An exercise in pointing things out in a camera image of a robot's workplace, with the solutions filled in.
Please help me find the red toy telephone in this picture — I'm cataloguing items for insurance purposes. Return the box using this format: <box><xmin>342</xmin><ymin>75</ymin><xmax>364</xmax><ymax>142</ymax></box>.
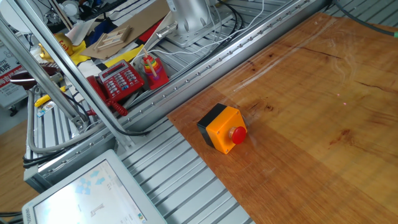
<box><xmin>98</xmin><ymin>59</ymin><xmax>146</xmax><ymax>102</ymax></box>

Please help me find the red telephone handset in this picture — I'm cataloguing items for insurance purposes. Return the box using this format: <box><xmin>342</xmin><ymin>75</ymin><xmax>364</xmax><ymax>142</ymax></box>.
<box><xmin>86</xmin><ymin>75</ymin><xmax>109</xmax><ymax>108</ymax></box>

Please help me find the orange emergency stop button box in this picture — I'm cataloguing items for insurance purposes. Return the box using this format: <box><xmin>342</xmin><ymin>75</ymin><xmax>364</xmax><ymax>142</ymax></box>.
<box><xmin>197</xmin><ymin>103</ymin><xmax>248</xmax><ymax>155</ymax></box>

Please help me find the silver robot mounting plate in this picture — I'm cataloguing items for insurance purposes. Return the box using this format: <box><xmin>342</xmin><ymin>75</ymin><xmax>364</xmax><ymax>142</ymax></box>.
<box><xmin>166</xmin><ymin>18</ymin><xmax>239</xmax><ymax>48</ymax></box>

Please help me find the red sheet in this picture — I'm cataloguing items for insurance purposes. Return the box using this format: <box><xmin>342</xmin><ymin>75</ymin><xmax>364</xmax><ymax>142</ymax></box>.
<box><xmin>138</xmin><ymin>20</ymin><xmax>164</xmax><ymax>43</ymax></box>

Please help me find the yellow paper sheet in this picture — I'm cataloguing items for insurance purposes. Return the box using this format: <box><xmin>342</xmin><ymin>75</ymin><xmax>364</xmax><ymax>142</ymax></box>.
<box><xmin>104</xmin><ymin>45</ymin><xmax>146</xmax><ymax>68</ymax></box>

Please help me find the brown cardboard sheet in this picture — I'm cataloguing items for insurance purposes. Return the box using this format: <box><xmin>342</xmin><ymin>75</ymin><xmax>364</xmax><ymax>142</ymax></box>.
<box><xmin>80</xmin><ymin>0</ymin><xmax>171</xmax><ymax>60</ymax></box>

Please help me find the small wooden rack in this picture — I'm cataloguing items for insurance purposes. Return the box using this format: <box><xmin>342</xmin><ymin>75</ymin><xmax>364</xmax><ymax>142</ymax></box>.
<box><xmin>93</xmin><ymin>25</ymin><xmax>133</xmax><ymax>53</ymax></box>

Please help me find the dark blue cloth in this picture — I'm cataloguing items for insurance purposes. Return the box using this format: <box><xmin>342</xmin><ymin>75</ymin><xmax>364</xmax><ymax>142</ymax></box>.
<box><xmin>85</xmin><ymin>20</ymin><xmax>116</xmax><ymax>44</ymax></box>

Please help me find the white touchscreen teach pendant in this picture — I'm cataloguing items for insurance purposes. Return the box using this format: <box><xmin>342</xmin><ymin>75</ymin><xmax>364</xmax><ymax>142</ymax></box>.
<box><xmin>21</xmin><ymin>149</ymin><xmax>169</xmax><ymax>224</ymax></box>

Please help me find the golden piggy bank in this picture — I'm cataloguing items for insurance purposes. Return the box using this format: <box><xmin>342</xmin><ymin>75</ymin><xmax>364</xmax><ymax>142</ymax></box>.
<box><xmin>37</xmin><ymin>32</ymin><xmax>75</xmax><ymax>63</ymax></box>

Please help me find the small printed packet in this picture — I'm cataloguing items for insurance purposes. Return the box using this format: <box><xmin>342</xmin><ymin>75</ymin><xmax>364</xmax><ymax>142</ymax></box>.
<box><xmin>36</xmin><ymin>101</ymin><xmax>57</xmax><ymax>118</ymax></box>

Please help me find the dark maroon bowl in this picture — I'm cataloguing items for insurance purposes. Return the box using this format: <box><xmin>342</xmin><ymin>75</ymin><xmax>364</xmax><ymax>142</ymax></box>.
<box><xmin>11</xmin><ymin>67</ymin><xmax>58</xmax><ymax>91</ymax></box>

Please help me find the white sign with red banner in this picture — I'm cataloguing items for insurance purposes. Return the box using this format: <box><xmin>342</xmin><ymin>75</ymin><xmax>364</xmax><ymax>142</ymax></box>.
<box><xmin>0</xmin><ymin>43</ymin><xmax>29</xmax><ymax>110</ymax></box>

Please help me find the bolted aluminium table rail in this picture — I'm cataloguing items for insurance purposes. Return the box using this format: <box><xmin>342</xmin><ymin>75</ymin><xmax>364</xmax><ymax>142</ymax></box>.
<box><xmin>23</xmin><ymin>0</ymin><xmax>330</xmax><ymax>194</ymax></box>

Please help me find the rainbow ring stacking toy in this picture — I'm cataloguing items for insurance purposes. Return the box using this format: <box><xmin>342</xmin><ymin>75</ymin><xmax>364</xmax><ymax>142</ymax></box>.
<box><xmin>141</xmin><ymin>48</ymin><xmax>170</xmax><ymax>91</ymax></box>

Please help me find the red coiled phone cord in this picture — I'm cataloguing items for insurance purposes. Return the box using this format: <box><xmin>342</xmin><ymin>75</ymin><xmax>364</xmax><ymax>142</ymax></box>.
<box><xmin>86</xmin><ymin>98</ymin><xmax>129</xmax><ymax>117</ymax></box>

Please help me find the long aluminium frame post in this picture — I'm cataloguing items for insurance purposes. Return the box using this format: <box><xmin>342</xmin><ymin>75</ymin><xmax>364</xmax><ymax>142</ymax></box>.
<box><xmin>4</xmin><ymin>0</ymin><xmax>137</xmax><ymax>149</ymax></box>

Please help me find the yellow handled tool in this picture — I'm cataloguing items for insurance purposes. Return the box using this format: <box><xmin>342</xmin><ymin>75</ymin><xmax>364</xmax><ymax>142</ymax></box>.
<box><xmin>34</xmin><ymin>85</ymin><xmax>68</xmax><ymax>108</ymax></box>

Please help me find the short aluminium frame strut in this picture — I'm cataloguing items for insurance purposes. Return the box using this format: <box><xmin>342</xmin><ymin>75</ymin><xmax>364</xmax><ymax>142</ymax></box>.
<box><xmin>0</xmin><ymin>17</ymin><xmax>90</xmax><ymax>131</ymax></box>

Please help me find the grey flexible hose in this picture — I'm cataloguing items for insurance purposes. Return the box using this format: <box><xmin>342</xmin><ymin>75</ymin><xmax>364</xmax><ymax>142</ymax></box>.
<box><xmin>26</xmin><ymin>90</ymin><xmax>106</xmax><ymax>155</ymax></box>

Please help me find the black cable bundle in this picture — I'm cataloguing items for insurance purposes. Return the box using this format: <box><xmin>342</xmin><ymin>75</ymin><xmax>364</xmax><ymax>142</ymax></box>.
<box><xmin>22</xmin><ymin>146</ymin><xmax>75</xmax><ymax>169</ymax></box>

